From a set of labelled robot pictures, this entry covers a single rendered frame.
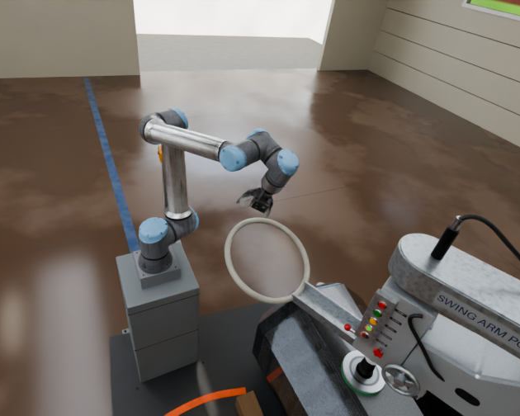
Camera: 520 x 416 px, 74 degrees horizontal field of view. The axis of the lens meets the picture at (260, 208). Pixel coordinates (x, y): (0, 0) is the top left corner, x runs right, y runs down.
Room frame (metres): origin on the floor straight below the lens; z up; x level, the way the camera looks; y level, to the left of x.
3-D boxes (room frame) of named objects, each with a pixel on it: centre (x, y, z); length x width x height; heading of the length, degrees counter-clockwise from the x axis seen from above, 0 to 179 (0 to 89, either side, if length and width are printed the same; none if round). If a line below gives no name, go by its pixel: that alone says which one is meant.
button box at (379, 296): (0.85, -0.51, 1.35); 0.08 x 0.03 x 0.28; 57
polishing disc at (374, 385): (0.91, -0.64, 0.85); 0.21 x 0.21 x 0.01
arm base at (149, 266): (1.32, 0.54, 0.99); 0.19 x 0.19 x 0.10
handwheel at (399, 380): (0.74, -0.67, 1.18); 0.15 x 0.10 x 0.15; 57
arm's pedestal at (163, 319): (1.32, 0.54, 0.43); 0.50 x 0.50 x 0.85; 32
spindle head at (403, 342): (0.86, -0.70, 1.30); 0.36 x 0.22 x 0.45; 57
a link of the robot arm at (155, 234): (1.33, 0.54, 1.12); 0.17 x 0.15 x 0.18; 145
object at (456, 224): (0.91, -0.64, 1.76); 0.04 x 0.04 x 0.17
